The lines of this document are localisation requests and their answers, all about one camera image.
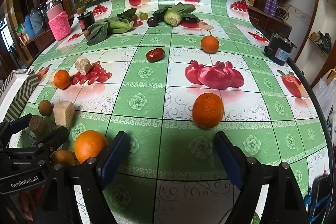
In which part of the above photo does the low wooden side cabinet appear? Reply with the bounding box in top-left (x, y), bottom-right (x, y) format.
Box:
top-left (16, 27), bottom-right (57, 56)

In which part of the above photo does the red jujube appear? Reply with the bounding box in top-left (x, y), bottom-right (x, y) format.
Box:
top-left (146, 48), bottom-right (165, 62)

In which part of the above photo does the black jar right edge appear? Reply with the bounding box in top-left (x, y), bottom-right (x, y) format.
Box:
top-left (264, 32), bottom-right (296, 65)

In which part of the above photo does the dark jar with red label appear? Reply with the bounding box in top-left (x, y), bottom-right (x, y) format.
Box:
top-left (78, 11), bottom-right (96, 32)

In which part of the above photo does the large dimpled orange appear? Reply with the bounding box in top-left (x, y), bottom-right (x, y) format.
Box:
top-left (192, 93), bottom-right (224, 129)

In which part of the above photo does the white plastic bag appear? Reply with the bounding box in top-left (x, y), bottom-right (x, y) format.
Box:
top-left (312, 69), bottom-right (336, 121)

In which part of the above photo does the pale green cabbage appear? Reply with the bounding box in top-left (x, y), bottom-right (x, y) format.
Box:
top-left (152, 3), bottom-right (200, 27)

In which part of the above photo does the brown cylindrical cake piece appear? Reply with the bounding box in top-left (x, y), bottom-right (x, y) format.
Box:
top-left (29, 115), bottom-right (46, 136)

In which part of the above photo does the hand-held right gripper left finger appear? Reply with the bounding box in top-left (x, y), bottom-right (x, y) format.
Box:
top-left (34, 131), bottom-right (130, 224)

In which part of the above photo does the dark wooden cabinet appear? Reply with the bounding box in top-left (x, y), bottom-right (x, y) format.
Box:
top-left (248, 5), bottom-right (293, 39)

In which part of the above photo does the large beige cake block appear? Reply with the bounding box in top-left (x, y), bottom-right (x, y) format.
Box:
top-left (53, 101), bottom-right (76, 127)

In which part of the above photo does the green bok choy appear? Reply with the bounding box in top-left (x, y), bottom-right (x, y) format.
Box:
top-left (86, 9), bottom-right (137, 46)

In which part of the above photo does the jar in pink knit sleeve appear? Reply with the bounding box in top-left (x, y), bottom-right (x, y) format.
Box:
top-left (46, 0), bottom-right (72, 41)

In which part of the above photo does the chevron patterned white box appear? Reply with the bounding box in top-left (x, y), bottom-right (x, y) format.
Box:
top-left (0, 69), bottom-right (40, 122)

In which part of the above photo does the smooth large orange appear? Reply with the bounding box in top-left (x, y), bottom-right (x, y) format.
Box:
top-left (74, 130), bottom-right (109, 164)

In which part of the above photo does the small beige cake block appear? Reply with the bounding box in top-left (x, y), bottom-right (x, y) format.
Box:
top-left (75, 56), bottom-right (93, 75)

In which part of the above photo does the green checked fruit-print tablecloth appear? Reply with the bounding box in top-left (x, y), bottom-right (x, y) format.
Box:
top-left (8, 0), bottom-right (328, 224)

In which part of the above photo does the small orange with stem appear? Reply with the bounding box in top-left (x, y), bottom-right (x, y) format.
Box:
top-left (201, 30), bottom-right (219, 54)

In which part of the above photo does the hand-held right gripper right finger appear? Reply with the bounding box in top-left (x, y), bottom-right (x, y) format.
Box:
top-left (214, 131), bottom-right (309, 224)

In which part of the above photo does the black bag with blue strap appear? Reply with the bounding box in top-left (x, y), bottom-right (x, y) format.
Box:
top-left (304, 174), bottom-right (333, 224)

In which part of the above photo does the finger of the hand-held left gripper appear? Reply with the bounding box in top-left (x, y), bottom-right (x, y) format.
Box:
top-left (0, 113), bottom-right (33, 147)
top-left (39, 126), bottom-right (70, 161)

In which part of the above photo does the small tangerine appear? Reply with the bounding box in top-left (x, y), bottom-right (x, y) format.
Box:
top-left (51, 150), bottom-right (76, 167)

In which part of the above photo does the medium orange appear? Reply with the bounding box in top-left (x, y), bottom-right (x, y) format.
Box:
top-left (54, 70), bottom-right (71, 90)

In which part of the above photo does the brown kiwi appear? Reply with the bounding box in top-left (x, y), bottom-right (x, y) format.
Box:
top-left (38, 100), bottom-right (53, 116)

